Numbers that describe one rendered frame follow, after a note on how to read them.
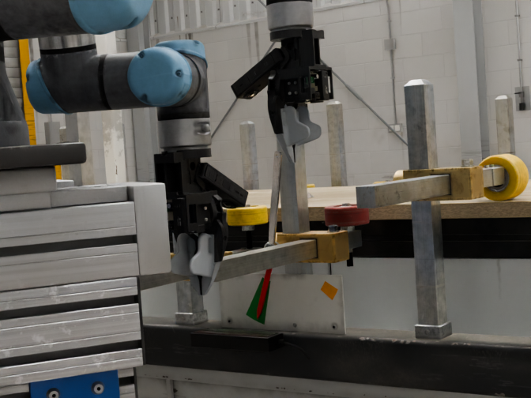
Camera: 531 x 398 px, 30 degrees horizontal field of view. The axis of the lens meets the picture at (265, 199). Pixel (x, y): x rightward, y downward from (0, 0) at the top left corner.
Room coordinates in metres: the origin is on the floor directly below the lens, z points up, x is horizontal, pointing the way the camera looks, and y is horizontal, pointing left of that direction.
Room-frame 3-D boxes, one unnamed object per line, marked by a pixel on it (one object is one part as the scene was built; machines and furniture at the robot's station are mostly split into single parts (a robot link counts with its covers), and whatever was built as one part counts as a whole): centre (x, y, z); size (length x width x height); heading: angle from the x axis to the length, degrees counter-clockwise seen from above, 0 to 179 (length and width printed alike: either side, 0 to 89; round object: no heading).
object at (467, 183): (1.57, -0.27, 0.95); 0.14 x 0.06 x 0.05; 55
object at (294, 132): (1.60, -0.05, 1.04); 0.06 x 0.03 x 0.09; 55
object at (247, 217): (1.96, 0.04, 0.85); 0.08 x 0.08 x 0.11
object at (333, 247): (1.71, -0.07, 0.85); 0.14 x 0.06 x 0.05; 55
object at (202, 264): (1.41, 0.10, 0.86); 0.06 x 0.03 x 0.09; 145
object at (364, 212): (1.79, -0.14, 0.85); 0.08 x 0.08 x 0.11
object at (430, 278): (1.58, -0.25, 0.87); 0.04 x 0.04 x 0.48; 55
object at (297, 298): (1.72, -0.01, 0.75); 0.26 x 0.01 x 0.10; 55
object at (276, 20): (1.62, -0.06, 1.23); 0.08 x 0.08 x 0.05
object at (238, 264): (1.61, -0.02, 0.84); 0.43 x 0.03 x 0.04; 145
